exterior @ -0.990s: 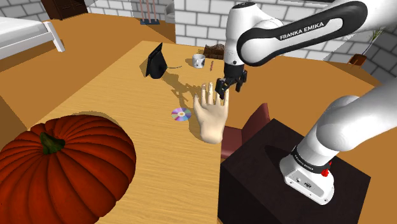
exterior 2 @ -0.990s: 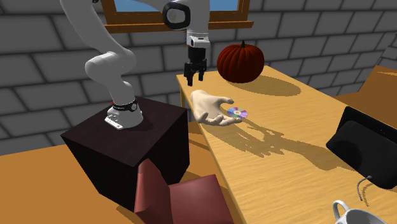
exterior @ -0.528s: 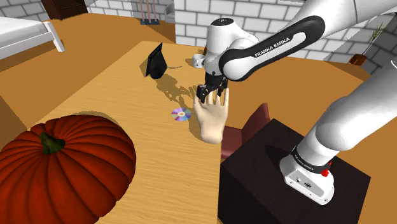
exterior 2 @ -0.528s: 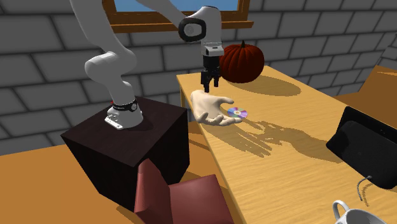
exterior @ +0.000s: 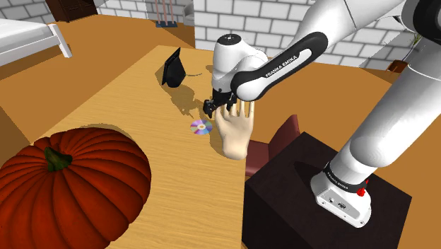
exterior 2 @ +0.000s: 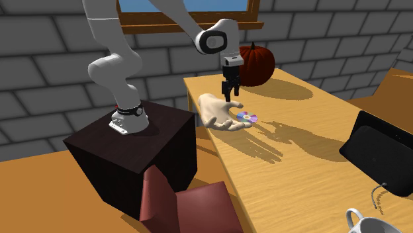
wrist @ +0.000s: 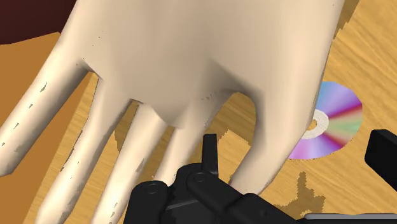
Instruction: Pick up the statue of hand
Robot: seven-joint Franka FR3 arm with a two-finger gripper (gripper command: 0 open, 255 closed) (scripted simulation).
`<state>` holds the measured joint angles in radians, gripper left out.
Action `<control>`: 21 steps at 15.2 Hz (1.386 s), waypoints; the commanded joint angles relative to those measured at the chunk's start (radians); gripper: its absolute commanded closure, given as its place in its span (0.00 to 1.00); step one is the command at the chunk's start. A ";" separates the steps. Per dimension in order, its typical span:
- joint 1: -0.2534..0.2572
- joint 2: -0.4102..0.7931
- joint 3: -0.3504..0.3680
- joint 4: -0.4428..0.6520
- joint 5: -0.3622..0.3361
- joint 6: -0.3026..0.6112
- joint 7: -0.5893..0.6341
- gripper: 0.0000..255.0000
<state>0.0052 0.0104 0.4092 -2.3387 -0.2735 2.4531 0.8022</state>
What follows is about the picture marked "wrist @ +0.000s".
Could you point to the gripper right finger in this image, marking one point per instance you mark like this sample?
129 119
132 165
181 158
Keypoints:
383 155

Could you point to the iridescent compact disc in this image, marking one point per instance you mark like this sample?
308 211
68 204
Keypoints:
341 118

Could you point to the cream hand sculpture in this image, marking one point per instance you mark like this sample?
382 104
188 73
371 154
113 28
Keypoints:
186 62

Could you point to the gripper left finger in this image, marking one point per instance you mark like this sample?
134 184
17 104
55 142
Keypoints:
204 192

